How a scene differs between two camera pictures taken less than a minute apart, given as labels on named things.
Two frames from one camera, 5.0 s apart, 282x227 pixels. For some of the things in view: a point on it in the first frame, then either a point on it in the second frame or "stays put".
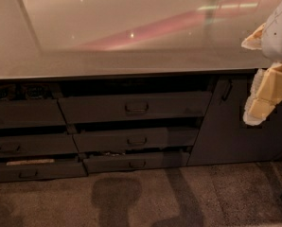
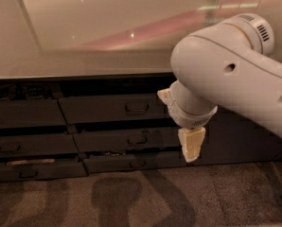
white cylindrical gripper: x=279 y=37 → x=187 y=118
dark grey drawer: x=129 y=138 stays put
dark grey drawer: x=105 y=109 stays put
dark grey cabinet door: x=224 y=138 stays put
